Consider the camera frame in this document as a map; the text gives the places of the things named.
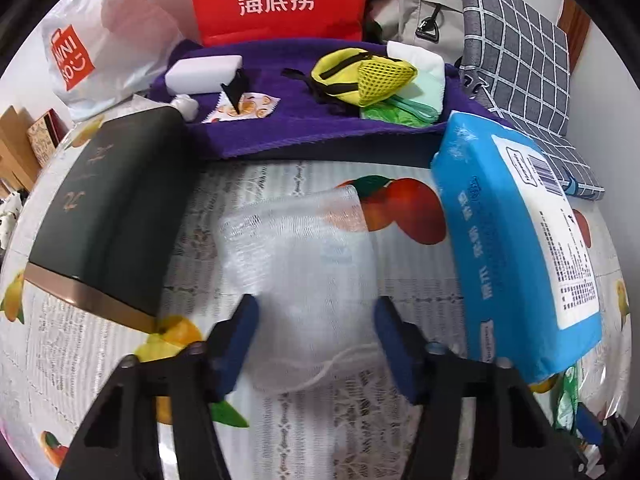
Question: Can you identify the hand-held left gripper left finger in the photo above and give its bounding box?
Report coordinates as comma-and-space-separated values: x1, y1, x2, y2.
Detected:
55, 294, 261, 480

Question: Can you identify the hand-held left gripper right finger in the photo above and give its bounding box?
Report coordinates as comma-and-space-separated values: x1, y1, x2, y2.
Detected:
372, 296, 586, 480

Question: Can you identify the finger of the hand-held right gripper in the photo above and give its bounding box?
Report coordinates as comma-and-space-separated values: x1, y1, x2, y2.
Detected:
575, 401, 635, 466

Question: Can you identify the white mesh pouch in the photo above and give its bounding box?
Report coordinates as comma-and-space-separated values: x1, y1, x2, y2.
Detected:
217, 185, 386, 393

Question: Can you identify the mint green cloth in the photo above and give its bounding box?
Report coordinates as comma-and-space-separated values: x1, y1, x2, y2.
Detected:
400, 67, 448, 116

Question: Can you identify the white sponge block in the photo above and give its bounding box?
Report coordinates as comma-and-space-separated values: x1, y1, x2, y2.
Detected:
164, 54, 244, 96

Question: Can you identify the yellow mesh bag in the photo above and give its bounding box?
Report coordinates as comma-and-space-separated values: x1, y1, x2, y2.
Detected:
281, 47, 417, 108

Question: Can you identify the fruit print tablecloth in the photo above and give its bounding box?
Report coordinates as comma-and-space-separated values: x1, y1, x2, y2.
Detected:
0, 110, 631, 480

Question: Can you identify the blue tissue pack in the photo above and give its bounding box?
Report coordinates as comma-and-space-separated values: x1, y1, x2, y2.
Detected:
430, 110, 603, 383

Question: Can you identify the dark green box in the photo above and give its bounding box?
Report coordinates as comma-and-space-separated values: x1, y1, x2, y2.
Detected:
22, 105, 193, 333

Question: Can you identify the purple towel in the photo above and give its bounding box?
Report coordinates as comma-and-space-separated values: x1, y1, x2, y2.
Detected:
147, 37, 501, 161

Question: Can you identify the orange print packet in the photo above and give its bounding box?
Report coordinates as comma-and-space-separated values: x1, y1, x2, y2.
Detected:
201, 91, 281, 125

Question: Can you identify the small white roll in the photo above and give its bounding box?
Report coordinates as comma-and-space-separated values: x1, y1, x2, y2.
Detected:
170, 94, 198, 122

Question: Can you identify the black pointed piece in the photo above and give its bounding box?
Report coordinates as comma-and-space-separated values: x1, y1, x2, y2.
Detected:
219, 67, 251, 113

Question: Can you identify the white spotted cloth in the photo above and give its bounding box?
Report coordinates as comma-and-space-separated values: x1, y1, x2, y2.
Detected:
0, 195, 23, 241

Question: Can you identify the patterned flat box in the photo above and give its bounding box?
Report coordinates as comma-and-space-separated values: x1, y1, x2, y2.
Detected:
26, 112, 68, 163

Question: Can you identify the grey checked cushion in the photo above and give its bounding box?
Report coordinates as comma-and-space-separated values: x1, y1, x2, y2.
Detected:
457, 0, 606, 202

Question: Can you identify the red paper bag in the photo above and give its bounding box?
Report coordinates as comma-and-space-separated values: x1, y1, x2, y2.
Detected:
185, 0, 368, 47

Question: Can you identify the white plastic bag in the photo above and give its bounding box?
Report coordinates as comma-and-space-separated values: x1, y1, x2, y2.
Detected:
40, 0, 186, 122

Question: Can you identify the grey backpack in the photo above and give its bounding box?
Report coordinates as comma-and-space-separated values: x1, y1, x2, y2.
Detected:
365, 0, 463, 68

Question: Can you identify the wooden door frame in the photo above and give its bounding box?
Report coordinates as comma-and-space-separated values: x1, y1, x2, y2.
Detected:
557, 0, 591, 71

